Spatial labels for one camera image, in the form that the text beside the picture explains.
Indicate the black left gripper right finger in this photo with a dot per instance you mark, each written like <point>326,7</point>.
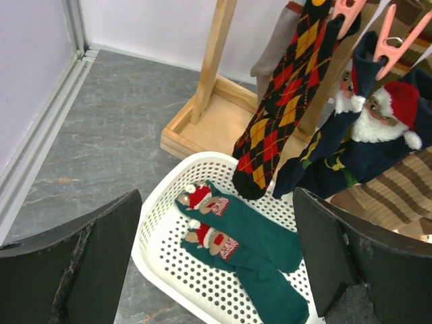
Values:
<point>341,250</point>

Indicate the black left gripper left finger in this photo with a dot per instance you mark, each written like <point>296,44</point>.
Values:
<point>72,273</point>

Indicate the pink round clip hanger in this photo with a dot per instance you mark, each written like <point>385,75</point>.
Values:
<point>390,48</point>

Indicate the green christmas sock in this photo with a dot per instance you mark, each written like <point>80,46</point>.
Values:
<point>275,300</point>
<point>223,224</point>

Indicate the navy hanging sock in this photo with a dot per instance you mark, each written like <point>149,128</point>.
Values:
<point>394,122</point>

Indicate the white perforated plastic basket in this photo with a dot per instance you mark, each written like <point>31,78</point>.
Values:
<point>212,295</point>

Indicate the navy sock with green patches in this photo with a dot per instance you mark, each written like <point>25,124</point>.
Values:
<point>324,141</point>

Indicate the black red argyle sock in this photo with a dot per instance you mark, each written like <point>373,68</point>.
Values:
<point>291,89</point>

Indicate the grey hanging sock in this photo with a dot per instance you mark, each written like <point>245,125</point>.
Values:
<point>279,41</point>

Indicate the olive striped hanging sock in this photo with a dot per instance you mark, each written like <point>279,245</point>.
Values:
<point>408,14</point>

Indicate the wooden drying rack frame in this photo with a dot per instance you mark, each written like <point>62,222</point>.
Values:
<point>217,114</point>

